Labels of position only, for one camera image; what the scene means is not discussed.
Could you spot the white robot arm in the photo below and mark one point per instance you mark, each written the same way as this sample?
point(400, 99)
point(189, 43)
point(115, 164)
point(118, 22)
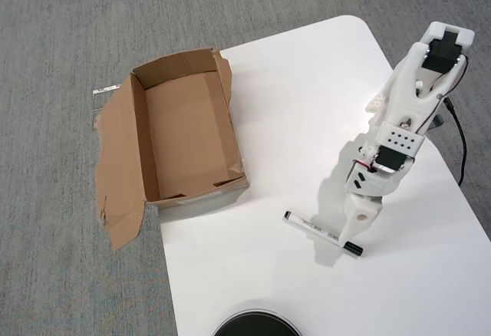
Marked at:
point(401, 86)

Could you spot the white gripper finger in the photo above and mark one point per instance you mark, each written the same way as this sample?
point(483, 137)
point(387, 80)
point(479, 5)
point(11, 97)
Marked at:
point(351, 231)

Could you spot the white paper strip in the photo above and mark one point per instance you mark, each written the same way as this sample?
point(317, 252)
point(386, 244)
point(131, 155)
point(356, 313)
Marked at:
point(105, 90)

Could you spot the white marker pen black cap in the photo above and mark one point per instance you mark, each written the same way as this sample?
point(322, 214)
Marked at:
point(310, 226)

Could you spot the white gripper body with hole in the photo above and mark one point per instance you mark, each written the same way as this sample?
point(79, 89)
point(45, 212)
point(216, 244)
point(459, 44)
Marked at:
point(357, 219)

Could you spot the open brown cardboard box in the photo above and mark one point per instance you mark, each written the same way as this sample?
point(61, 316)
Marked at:
point(184, 136)

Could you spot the black round disc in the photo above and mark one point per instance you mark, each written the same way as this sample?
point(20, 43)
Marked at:
point(255, 324)

